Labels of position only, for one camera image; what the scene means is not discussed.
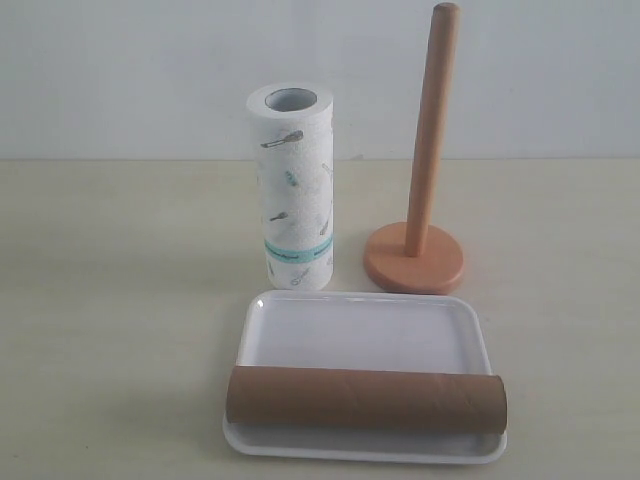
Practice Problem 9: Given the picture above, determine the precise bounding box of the white printed paper towel roll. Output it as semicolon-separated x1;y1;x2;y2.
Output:
246;83;334;290

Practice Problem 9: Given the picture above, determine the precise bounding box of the brown cardboard tube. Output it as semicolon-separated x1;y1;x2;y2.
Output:
226;366;508;435

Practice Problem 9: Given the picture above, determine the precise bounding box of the wooden paper towel holder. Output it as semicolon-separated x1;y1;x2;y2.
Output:
363;2;464;295

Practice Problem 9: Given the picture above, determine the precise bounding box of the white rectangular tray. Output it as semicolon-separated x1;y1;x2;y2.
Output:
223;290;507;465

